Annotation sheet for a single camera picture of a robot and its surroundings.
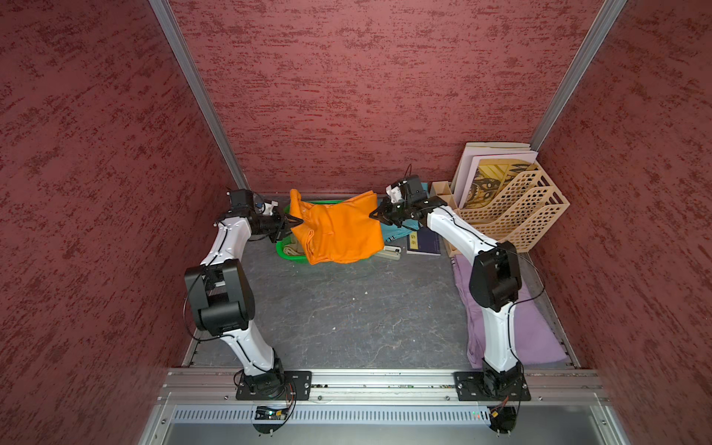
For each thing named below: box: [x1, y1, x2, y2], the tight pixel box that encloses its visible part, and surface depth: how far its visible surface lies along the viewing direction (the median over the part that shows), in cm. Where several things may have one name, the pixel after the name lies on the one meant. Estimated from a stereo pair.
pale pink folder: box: [450, 141, 539, 209], surface depth 99 cm
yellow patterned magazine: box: [463, 158, 535, 209], surface depth 100 cm
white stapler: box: [375, 244, 402, 261], surface depth 102 cm
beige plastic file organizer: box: [430, 162, 570, 258], surface depth 97 cm
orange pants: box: [289, 189, 384, 266], surface depth 91 cm
